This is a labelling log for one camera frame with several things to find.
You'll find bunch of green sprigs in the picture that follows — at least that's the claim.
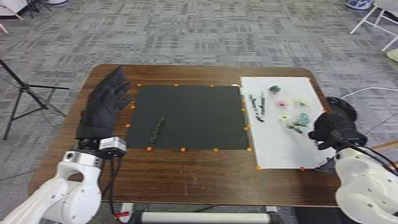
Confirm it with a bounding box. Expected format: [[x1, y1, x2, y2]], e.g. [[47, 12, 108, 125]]
[[246, 92, 267, 123]]

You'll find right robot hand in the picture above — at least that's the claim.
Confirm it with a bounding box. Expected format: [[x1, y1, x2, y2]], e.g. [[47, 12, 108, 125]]
[[307, 96, 369, 151]]

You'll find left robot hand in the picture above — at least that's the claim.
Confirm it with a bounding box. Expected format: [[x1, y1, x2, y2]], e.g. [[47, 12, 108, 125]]
[[74, 65, 134, 141]]

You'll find white cable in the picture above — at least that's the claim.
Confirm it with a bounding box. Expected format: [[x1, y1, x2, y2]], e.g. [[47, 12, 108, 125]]
[[339, 86, 398, 101]]

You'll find blue flower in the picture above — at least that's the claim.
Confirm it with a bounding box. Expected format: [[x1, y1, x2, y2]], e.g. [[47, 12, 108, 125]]
[[289, 112, 312, 134]]

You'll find white sheet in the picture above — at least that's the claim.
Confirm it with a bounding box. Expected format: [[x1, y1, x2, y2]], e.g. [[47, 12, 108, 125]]
[[237, 76, 337, 171]]

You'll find white chair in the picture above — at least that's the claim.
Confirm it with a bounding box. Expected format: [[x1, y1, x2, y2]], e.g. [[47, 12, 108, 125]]
[[347, 0, 398, 52]]

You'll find blue and white vase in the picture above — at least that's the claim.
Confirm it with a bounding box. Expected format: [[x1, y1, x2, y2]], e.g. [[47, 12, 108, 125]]
[[344, 0, 374, 11]]

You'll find black tripod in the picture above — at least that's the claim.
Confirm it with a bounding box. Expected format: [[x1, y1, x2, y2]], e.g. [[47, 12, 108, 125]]
[[0, 59, 70, 141]]

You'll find pale grey bar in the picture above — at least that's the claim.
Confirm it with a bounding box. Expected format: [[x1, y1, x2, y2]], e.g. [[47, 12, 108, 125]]
[[138, 212, 271, 224]]

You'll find dark mat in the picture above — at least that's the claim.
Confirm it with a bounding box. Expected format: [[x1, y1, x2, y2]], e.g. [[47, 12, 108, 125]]
[[124, 84, 253, 151]]

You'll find black cable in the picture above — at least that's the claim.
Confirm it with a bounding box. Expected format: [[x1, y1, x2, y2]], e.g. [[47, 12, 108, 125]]
[[104, 156, 124, 220], [330, 135, 398, 177]]

